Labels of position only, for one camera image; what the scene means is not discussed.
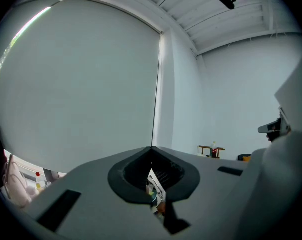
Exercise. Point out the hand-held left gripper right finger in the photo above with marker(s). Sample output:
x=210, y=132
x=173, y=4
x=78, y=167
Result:
x=210, y=196

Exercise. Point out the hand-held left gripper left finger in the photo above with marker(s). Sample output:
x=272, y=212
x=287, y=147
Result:
x=90, y=209

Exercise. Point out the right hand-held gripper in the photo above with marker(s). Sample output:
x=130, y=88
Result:
x=284, y=124

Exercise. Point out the orange sofa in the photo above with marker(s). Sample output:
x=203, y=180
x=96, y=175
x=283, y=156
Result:
x=246, y=159

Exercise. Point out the cola bottle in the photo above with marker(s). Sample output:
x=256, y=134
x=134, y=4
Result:
x=213, y=150

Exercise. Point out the wooden shelf rack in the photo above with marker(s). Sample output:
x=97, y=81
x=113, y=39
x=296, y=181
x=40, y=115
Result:
x=219, y=149

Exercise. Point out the brown plush charm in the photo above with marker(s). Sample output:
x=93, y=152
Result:
x=161, y=207

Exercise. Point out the pale pink tote bag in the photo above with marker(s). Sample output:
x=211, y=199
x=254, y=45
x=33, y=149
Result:
x=15, y=184

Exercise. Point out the wide grey roller blind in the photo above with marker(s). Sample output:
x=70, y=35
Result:
x=78, y=84

